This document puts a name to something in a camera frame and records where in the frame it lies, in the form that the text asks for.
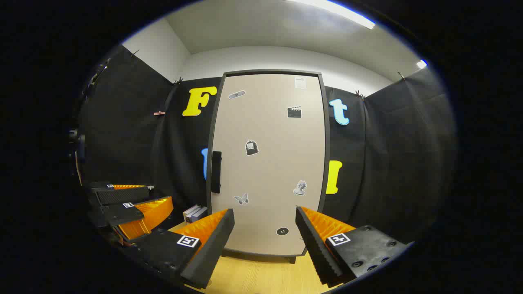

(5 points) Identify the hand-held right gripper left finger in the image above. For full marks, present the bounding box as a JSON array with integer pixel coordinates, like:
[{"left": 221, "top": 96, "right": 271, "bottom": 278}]
[{"left": 133, "top": 208, "right": 235, "bottom": 290}]

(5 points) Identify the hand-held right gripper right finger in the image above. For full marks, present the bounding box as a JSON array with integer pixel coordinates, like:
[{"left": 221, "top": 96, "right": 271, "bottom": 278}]
[{"left": 295, "top": 206, "right": 409, "bottom": 287}]

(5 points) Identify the beige cabinet door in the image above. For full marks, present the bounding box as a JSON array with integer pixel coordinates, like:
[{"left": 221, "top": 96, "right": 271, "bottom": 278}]
[{"left": 212, "top": 73, "right": 326, "bottom": 256}]

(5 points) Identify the dark grey cabinet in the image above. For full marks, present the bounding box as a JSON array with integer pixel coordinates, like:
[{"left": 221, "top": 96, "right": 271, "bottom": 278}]
[{"left": 206, "top": 70, "right": 331, "bottom": 264}]

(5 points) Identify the white book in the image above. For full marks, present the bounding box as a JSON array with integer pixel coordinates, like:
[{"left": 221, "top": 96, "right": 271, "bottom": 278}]
[{"left": 183, "top": 204, "right": 201, "bottom": 223}]

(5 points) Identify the black backdrop cloth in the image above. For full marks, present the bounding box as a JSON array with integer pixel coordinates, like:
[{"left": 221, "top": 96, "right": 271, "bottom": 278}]
[{"left": 78, "top": 44, "right": 457, "bottom": 245}]

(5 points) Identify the black door handle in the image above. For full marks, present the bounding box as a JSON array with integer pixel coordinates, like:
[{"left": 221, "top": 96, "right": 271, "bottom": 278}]
[{"left": 211, "top": 151, "right": 222, "bottom": 194}]

